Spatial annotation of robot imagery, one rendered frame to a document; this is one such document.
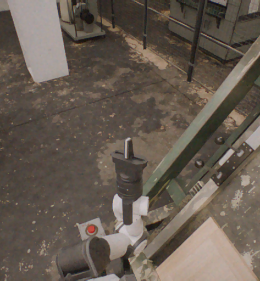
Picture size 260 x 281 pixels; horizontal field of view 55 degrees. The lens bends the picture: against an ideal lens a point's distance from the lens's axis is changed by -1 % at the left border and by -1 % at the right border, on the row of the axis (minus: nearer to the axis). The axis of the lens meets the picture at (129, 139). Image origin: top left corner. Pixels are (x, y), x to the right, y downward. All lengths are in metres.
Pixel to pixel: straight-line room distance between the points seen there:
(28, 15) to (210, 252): 3.74
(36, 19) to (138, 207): 3.60
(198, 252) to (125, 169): 0.55
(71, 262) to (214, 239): 0.56
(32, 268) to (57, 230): 0.36
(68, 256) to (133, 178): 0.33
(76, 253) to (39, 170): 2.14
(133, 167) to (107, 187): 1.91
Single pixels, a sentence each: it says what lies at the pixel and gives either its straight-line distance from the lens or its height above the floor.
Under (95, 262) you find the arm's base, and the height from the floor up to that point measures 1.35.
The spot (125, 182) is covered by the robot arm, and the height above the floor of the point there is 1.52.
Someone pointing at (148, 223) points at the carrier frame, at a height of 0.79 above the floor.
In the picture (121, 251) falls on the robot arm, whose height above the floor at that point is 1.20.
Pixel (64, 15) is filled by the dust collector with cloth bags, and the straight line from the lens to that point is 6.48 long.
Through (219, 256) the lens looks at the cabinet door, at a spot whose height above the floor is 1.17.
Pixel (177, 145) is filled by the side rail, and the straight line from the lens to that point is 1.21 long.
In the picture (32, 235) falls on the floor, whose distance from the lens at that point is 2.55.
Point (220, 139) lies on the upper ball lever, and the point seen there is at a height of 1.55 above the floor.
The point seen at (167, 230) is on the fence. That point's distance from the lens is 1.24.
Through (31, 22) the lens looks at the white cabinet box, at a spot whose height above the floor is 0.94.
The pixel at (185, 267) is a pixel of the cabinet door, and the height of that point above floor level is 1.03.
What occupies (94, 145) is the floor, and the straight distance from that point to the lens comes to 3.10.
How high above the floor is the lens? 2.17
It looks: 43 degrees down
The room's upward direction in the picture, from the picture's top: straight up
